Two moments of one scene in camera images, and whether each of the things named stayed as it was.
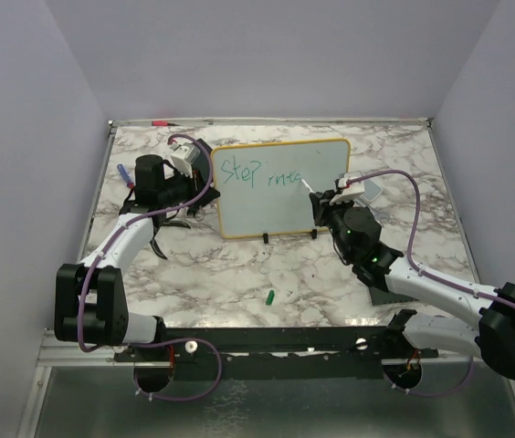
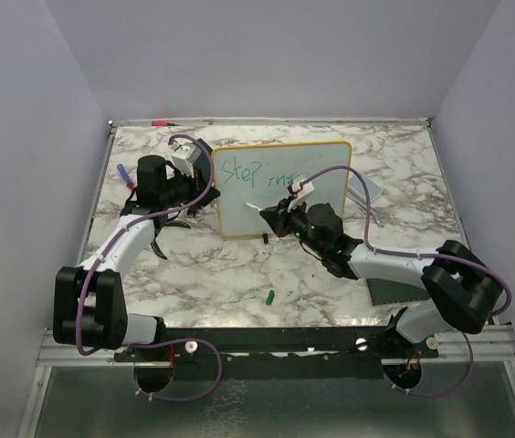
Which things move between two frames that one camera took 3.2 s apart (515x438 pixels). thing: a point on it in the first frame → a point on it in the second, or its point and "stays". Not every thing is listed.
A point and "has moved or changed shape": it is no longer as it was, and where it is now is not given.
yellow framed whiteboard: [258, 188] stays
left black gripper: [194, 183] stays
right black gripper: [320, 213] → [278, 216]
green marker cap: [270, 297] stays
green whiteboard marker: [308, 186] has moved or changed shape
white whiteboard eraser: [372, 190] stays
